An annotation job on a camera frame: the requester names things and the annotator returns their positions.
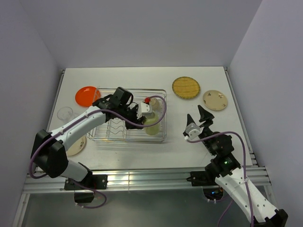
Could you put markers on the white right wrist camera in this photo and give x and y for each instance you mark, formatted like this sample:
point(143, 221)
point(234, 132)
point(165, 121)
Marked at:
point(192, 131)

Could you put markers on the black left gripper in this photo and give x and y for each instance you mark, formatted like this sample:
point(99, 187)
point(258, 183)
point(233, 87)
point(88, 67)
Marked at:
point(135, 119)

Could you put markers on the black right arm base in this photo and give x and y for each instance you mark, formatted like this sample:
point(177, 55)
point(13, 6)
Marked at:
point(199, 178)

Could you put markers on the beige ceramic bowl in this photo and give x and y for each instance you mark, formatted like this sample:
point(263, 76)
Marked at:
point(154, 103)

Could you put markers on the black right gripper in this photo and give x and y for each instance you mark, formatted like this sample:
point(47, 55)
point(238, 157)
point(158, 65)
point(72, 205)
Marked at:
point(205, 116)

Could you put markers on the clear drinking glass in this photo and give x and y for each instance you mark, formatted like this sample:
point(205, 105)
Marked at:
point(66, 114)
point(153, 117)

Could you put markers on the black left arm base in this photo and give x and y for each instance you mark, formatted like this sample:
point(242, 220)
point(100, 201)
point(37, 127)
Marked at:
point(88, 190)

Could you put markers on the pale green mug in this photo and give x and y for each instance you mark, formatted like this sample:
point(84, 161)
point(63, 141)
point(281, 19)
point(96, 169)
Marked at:
point(151, 130)

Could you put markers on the beige floral plate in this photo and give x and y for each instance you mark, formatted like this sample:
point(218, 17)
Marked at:
point(215, 100)

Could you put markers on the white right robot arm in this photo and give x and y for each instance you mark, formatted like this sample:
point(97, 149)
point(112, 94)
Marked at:
point(226, 171)

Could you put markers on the wire dish rack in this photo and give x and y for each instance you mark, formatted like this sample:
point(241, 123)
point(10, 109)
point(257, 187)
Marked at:
point(115, 130)

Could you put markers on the yellow woven-pattern plate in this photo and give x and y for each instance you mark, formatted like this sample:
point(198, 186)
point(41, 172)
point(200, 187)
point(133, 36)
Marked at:
point(186, 88)

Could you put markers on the orange plastic plate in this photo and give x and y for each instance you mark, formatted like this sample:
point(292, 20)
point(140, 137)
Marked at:
point(87, 95)

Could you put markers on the aluminium front rail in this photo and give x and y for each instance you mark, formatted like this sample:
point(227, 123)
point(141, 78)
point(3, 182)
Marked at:
point(120, 180)

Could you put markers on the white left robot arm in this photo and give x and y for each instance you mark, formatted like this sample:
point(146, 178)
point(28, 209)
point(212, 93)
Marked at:
point(49, 149)

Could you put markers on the cream plate with writing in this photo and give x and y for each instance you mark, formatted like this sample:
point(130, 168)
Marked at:
point(76, 147)

